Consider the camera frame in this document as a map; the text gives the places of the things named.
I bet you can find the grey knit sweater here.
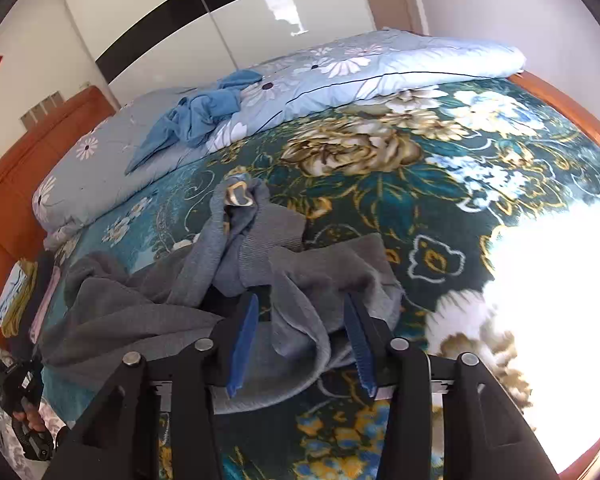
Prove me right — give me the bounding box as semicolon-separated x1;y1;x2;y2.
39;174;406;415

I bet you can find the white and black wardrobe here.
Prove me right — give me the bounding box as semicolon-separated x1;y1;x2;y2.
64;0;378;106

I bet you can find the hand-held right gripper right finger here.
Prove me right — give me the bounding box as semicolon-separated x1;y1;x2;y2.
343;292;561;480

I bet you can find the blue garment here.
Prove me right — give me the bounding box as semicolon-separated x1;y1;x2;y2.
125;70;264;176

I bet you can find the wooden bed frame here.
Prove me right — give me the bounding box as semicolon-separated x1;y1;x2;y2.
0;71;600;480

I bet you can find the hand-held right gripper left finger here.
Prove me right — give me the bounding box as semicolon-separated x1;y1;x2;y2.
50;292;260;480

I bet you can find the person's left hand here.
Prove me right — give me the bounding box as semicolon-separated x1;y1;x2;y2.
13;399;47;433

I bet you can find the wall switch panel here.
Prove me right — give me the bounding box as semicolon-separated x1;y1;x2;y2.
20;91;63;128

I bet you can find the stack of folded clothes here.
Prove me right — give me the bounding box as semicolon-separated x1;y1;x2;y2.
0;252;63;356

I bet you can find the light blue floral quilt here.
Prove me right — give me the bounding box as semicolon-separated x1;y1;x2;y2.
32;27;527;237

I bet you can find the teal floral blanket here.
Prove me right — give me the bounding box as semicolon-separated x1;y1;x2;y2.
35;77;600;480

